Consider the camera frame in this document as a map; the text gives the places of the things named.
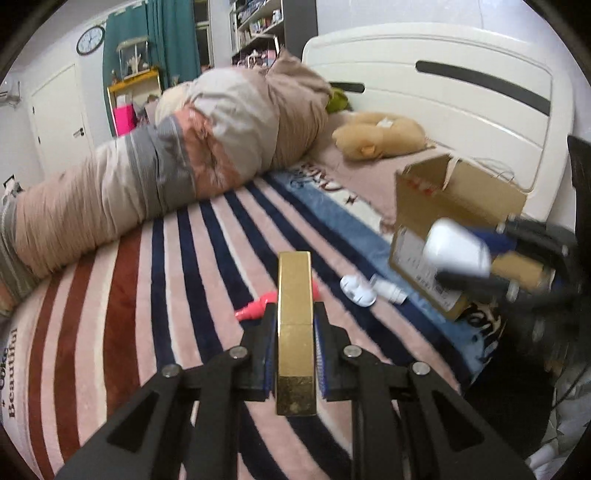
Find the white door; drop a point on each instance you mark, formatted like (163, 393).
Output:
(57, 120)

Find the glass display case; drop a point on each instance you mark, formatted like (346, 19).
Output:
(134, 57)

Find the pink bag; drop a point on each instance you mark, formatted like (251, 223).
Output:
(124, 119)

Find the gold rectangular box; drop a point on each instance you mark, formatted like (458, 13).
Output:
(295, 323)

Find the white bed headboard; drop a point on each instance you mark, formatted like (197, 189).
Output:
(443, 87)

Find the white air conditioner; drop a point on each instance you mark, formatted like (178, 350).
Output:
(9, 93)

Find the pink fuzzy blanket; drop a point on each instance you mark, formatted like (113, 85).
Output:
(369, 180)

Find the pink plastic bottle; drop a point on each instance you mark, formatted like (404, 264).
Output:
(251, 311)

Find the brown cardboard box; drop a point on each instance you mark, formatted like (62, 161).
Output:
(471, 194)

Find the tall storage shelf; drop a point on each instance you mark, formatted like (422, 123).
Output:
(263, 27)

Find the striped pink blanket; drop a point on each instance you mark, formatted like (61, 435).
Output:
(152, 300)

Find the white round cap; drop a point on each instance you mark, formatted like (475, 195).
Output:
(358, 290)

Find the tan plush pillow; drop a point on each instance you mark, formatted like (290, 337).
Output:
(378, 134)

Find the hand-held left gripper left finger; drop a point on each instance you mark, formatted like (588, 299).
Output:
(270, 355)

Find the small white bottle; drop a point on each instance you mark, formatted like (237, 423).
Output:
(388, 290)

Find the rolled beige grey duvet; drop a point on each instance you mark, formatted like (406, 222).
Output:
(152, 161)

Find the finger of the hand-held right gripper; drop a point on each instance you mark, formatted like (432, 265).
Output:
(489, 284)
(531, 230)

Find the white plastic bottle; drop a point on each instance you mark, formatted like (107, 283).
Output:
(457, 249)

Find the round wall clock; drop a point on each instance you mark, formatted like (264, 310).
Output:
(90, 40)

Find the yellow side table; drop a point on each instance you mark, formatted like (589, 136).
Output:
(136, 83)

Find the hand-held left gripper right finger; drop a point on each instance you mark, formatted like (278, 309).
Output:
(322, 357)

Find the dark cloth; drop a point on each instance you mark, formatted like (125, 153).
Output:
(503, 406)

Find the teal curtain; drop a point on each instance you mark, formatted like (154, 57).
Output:
(161, 41)

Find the green plush toy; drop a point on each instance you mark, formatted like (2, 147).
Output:
(337, 99)

